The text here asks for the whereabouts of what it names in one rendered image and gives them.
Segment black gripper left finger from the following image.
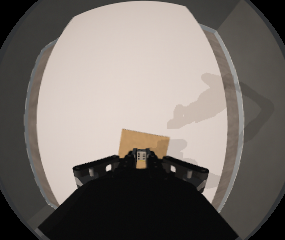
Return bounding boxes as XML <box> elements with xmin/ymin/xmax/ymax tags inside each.
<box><xmin>72</xmin><ymin>148</ymin><xmax>137</xmax><ymax>188</ymax></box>

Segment brown square mat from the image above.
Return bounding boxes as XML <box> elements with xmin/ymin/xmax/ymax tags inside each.
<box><xmin>118</xmin><ymin>129</ymin><xmax>170</xmax><ymax>168</ymax></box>

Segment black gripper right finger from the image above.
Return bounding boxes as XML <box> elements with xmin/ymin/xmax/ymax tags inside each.
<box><xmin>146</xmin><ymin>148</ymin><xmax>209</xmax><ymax>193</ymax></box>

